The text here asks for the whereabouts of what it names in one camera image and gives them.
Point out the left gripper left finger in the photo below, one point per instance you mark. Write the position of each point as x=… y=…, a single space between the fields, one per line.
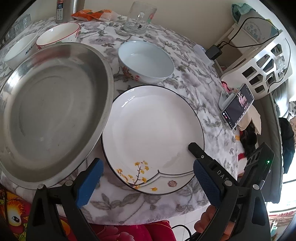
x=44 y=221

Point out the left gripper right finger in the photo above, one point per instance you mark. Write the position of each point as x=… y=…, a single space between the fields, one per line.
x=242 y=206

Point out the white plate with yellow flowers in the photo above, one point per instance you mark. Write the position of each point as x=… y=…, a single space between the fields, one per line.
x=146 y=139

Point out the white square bowl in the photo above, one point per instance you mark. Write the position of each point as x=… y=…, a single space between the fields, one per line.
x=21 y=50

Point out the light blue floral bowl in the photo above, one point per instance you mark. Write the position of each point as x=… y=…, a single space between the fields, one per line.
x=145 y=62

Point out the white bowl with red rim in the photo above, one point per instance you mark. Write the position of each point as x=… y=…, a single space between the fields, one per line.
x=67 y=32

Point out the person's right hand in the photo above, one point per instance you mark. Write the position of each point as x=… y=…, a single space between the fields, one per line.
x=206 y=218

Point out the smartphone on stand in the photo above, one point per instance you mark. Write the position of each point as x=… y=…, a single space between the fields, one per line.
x=236 y=105

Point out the large stainless steel basin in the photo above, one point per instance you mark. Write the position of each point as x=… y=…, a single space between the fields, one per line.
x=54 y=108

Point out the small plush toy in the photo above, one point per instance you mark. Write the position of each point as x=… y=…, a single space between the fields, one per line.
x=228 y=89

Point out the white plastic basket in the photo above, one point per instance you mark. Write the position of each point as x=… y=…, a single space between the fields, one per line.
x=263 y=68

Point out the black power adapter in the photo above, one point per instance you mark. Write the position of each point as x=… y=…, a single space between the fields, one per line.
x=213 y=52

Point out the white box with writing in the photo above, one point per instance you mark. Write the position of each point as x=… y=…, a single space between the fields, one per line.
x=252 y=30

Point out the glass jars with black holder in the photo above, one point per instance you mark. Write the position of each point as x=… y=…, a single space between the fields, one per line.
x=17 y=28

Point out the stainless steel thermos jug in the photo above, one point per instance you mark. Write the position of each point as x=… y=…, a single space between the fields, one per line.
x=66 y=8

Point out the orange snack packet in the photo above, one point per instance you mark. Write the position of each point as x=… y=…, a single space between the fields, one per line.
x=103 y=15

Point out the clear glass mug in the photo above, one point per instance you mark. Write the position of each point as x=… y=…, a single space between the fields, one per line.
x=139 y=17

